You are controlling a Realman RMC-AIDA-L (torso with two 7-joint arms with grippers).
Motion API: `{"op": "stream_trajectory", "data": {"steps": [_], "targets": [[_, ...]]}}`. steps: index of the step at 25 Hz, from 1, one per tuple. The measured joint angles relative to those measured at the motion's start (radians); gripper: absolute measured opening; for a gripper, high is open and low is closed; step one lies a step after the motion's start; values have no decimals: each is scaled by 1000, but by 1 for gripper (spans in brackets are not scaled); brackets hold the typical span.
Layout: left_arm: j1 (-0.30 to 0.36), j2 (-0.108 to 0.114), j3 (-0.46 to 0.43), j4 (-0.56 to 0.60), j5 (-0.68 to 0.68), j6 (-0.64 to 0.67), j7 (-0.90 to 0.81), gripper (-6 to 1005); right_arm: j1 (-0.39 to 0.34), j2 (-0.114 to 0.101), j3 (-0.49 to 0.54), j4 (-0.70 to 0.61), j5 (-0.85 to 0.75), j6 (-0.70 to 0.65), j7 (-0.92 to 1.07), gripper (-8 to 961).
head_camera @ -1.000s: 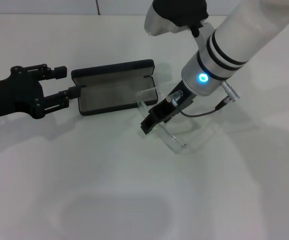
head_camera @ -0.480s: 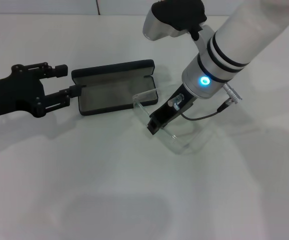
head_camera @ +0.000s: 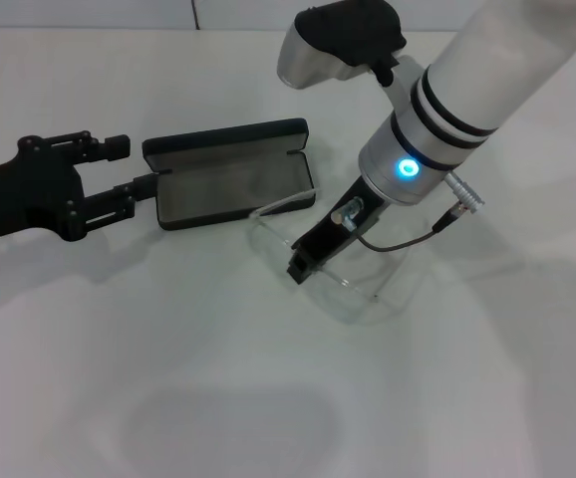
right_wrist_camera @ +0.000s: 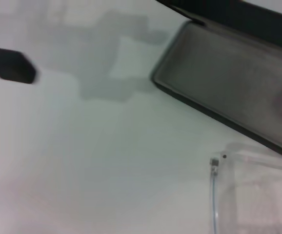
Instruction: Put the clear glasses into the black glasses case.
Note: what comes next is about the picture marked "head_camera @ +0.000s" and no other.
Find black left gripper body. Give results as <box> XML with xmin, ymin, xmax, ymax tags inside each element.
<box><xmin>0</xmin><ymin>134</ymin><xmax>89</xmax><ymax>260</ymax></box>

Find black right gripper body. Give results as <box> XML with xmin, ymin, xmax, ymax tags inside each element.
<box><xmin>292</xmin><ymin>176</ymin><xmax>385</xmax><ymax>274</ymax></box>

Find clear white glasses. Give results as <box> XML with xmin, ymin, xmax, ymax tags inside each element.
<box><xmin>247</xmin><ymin>187</ymin><xmax>404</xmax><ymax>325</ymax></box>

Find black glasses case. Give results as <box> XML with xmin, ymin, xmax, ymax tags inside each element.
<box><xmin>142</xmin><ymin>118</ymin><xmax>317</xmax><ymax>232</ymax></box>

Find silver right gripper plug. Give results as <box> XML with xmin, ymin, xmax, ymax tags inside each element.
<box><xmin>331</xmin><ymin>197</ymin><xmax>365</xmax><ymax>228</ymax></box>

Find thin right gripper cable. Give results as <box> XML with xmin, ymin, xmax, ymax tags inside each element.
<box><xmin>348</xmin><ymin>206</ymin><xmax>469</xmax><ymax>253</ymax></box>

